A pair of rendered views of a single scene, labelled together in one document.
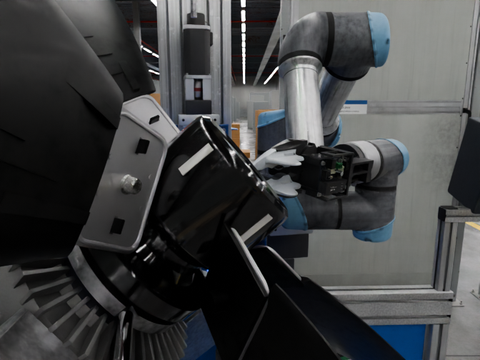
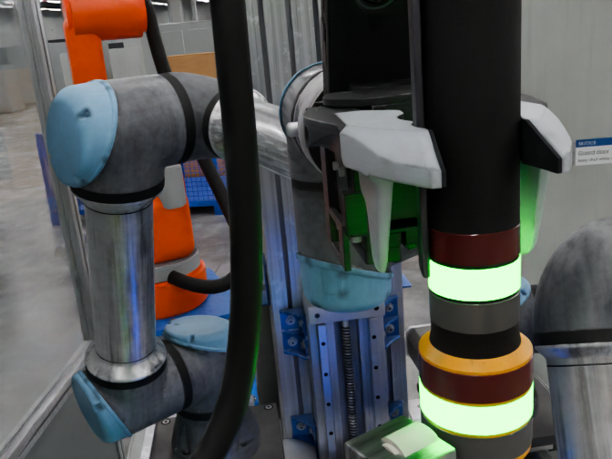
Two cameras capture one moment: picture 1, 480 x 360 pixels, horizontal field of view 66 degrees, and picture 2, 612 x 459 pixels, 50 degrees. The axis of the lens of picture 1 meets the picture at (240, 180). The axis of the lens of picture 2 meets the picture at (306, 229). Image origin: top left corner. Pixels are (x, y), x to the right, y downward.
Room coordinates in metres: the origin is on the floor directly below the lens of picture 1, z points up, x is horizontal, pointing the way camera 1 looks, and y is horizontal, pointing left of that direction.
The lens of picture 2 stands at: (0.18, 0.09, 1.70)
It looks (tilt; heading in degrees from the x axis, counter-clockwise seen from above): 17 degrees down; 6
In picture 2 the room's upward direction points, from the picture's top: 5 degrees counter-clockwise
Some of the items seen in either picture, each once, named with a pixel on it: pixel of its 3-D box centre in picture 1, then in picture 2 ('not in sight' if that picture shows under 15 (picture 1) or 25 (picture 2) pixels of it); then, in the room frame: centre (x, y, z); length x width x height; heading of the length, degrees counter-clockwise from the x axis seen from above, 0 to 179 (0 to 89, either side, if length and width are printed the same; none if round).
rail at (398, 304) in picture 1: (256, 307); not in sight; (0.78, -0.04, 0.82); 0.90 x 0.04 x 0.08; 92
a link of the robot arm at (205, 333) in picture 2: not in sight; (200, 359); (1.13, 0.37, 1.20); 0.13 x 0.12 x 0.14; 135
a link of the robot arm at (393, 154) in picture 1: (378, 161); not in sight; (0.69, -0.26, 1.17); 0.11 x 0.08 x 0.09; 129
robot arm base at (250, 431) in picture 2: not in sight; (213, 419); (1.14, 0.37, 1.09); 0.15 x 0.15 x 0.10
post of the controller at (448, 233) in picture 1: (444, 248); not in sight; (0.80, -0.47, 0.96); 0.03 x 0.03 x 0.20; 2
